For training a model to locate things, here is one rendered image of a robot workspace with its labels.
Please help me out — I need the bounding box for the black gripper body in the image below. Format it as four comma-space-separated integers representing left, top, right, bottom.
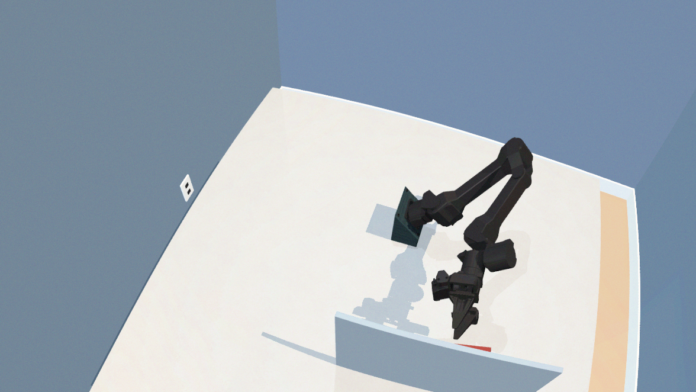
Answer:
447, 267, 484, 324

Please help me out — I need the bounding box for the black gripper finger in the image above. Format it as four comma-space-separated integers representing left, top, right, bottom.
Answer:
453, 314, 476, 340
449, 291, 476, 329

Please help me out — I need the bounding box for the dark red picture frame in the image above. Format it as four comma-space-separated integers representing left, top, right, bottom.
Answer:
458, 344, 491, 352

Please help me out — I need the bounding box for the grey flat square panel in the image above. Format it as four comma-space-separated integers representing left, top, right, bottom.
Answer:
334, 311, 563, 392

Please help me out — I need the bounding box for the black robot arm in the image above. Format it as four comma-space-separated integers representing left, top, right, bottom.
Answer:
404, 137, 533, 301

